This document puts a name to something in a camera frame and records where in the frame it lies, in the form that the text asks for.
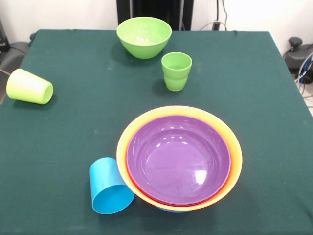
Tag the yellow-green cup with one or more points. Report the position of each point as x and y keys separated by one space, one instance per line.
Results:
x=27 y=86

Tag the grey pedestal foot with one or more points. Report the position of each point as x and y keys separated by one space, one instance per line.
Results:
x=14 y=54
x=297 y=52

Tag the dark green table cloth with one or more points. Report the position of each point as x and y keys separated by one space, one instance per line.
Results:
x=36 y=195

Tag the green cup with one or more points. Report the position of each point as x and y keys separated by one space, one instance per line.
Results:
x=176 y=84
x=176 y=62

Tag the blue cup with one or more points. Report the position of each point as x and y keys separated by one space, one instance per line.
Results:
x=105 y=181

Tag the green bowl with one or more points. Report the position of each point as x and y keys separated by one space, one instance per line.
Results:
x=144 y=36

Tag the purple bowl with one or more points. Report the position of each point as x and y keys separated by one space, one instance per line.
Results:
x=171 y=204
x=178 y=156

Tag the black equipment box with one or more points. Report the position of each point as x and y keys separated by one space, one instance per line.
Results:
x=3 y=39

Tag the orange bowl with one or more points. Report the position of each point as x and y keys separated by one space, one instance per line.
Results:
x=122 y=147

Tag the blue bowl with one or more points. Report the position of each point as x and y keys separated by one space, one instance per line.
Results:
x=173 y=211

